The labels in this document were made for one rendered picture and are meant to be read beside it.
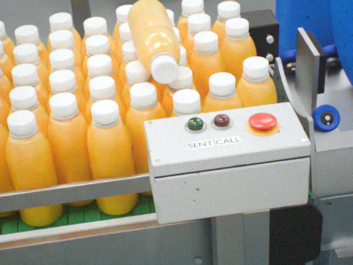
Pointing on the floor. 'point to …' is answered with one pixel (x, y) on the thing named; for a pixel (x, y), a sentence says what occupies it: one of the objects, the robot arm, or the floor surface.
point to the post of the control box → (228, 239)
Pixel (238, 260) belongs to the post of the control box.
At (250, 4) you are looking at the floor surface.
